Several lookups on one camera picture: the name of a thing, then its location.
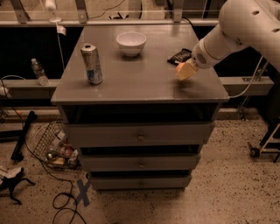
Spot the grey top drawer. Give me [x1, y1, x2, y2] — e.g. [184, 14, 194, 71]
[63, 122, 214, 148]

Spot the clear plastic water bottle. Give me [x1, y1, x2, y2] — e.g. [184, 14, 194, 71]
[31, 59, 49, 86]

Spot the black floor cable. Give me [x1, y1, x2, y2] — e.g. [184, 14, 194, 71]
[0, 74, 88, 224]

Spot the wire basket with clutter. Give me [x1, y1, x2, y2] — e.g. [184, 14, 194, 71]
[33, 121, 80, 169]

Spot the black white floor rag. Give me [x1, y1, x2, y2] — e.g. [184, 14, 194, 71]
[0, 167, 35, 205]

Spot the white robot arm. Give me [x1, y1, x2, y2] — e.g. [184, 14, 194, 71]
[176, 0, 280, 81]

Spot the grey drawer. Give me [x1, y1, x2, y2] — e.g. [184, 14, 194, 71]
[91, 175, 192, 190]
[63, 122, 214, 148]
[79, 154, 200, 172]

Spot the white hanging cable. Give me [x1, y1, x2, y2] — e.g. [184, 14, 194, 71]
[227, 55, 264, 100]

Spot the grey drawer cabinet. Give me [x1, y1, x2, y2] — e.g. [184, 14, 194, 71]
[52, 24, 228, 180]

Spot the grey bottom drawer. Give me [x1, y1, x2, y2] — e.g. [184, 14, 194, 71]
[91, 175, 192, 190]

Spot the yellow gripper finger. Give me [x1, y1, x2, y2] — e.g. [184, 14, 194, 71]
[176, 59, 198, 81]

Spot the black snack bar wrapper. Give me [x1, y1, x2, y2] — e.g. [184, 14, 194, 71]
[167, 48, 192, 66]

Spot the silver blue redbull can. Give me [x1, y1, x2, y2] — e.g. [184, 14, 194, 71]
[80, 43, 102, 85]

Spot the grey middle drawer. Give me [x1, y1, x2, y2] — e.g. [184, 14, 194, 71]
[79, 154, 200, 172]

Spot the wheeled cart frame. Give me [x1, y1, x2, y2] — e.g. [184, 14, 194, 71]
[248, 119, 280, 163]

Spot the blue tape cross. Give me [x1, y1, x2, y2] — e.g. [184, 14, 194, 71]
[76, 179, 90, 207]

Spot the black stand leg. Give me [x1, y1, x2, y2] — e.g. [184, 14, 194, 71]
[10, 111, 37, 162]

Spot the white ceramic bowl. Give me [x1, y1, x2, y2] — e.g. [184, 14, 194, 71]
[116, 31, 147, 57]

